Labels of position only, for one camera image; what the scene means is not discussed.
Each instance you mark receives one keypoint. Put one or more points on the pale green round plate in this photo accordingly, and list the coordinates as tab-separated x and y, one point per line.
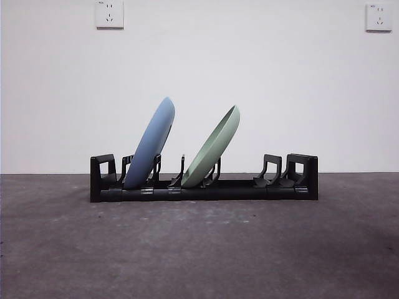
215	146

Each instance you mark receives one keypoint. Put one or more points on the blue round plate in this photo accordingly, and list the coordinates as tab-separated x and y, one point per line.
149	143

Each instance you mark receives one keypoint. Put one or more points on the black plastic plate rack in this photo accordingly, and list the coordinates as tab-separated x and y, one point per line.
249	193

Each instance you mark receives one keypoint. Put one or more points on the white wall socket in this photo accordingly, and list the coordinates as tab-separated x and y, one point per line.
109	14
378	18

